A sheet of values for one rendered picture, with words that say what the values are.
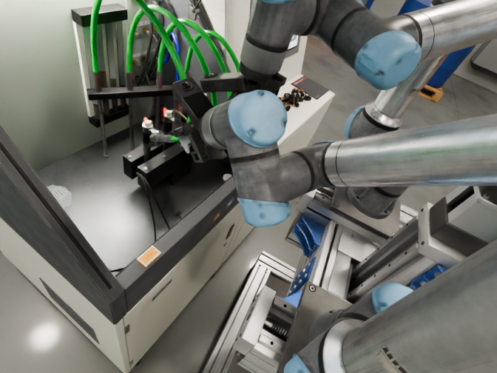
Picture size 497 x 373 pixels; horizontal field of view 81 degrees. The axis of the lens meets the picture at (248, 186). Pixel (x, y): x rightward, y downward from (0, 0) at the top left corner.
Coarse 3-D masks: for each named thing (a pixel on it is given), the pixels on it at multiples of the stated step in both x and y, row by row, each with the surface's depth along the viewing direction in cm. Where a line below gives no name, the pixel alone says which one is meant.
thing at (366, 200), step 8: (352, 192) 92; (360, 192) 90; (368, 192) 88; (376, 192) 86; (384, 192) 85; (352, 200) 92; (360, 200) 90; (368, 200) 88; (376, 200) 87; (384, 200) 86; (392, 200) 86; (360, 208) 90; (368, 208) 88; (376, 208) 88; (384, 208) 88; (392, 208) 89; (368, 216) 90; (376, 216) 89; (384, 216) 90
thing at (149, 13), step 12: (96, 0) 65; (132, 0) 57; (96, 12) 68; (144, 12) 57; (96, 24) 71; (156, 24) 56; (96, 36) 74; (168, 36) 57; (96, 48) 76; (168, 48) 57; (96, 60) 78; (96, 72) 81; (180, 72) 58
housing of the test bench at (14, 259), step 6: (0, 234) 106; (0, 240) 117; (6, 240) 106; (0, 246) 132; (6, 246) 118; (6, 252) 131; (12, 252) 117; (12, 258) 130; (18, 258) 116; (18, 264) 128; (24, 270) 127
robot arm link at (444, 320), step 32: (480, 256) 22; (448, 288) 23; (480, 288) 20; (352, 320) 40; (384, 320) 30; (416, 320) 25; (448, 320) 22; (480, 320) 20; (320, 352) 37; (352, 352) 33; (384, 352) 28; (416, 352) 25; (448, 352) 23; (480, 352) 21
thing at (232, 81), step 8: (200, 80) 58; (208, 80) 57; (216, 80) 56; (224, 80) 55; (232, 80) 54; (240, 80) 53; (208, 88) 58; (216, 88) 57; (224, 88) 56; (232, 88) 55; (240, 88) 54
